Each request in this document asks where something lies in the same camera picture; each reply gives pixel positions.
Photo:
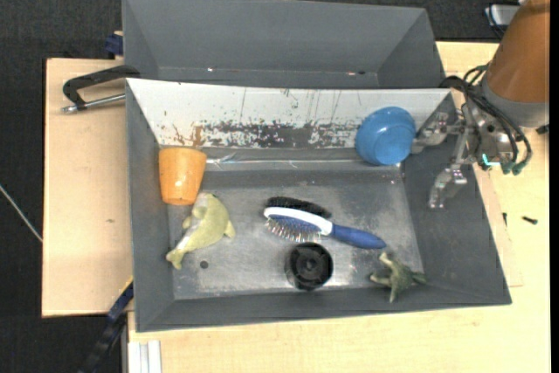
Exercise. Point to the orange plastic cup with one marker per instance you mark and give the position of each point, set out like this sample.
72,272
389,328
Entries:
181,174

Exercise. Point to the black round lid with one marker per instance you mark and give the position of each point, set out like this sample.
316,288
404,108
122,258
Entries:
308,266

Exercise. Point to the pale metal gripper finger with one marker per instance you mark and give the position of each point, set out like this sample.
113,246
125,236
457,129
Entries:
434,130
446,183

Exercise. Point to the small black screw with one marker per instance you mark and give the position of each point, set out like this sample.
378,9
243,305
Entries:
529,220

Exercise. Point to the blue and white hairbrush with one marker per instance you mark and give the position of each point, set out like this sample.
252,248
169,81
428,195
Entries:
314,223

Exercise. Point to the grey metal bin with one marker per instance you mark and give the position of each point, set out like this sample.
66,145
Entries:
262,35

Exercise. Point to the blue plastic bowl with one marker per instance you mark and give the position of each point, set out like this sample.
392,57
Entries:
384,137

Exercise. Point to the green plush dolphin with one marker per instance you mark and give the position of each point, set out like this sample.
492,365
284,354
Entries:
207,227

